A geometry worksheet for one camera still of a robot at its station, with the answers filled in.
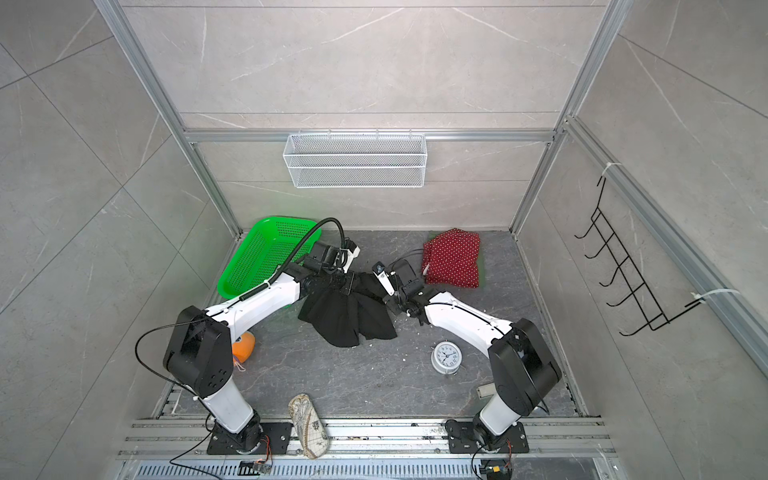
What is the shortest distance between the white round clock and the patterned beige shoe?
349 mm

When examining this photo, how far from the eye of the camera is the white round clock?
0.84m

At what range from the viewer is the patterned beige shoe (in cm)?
71
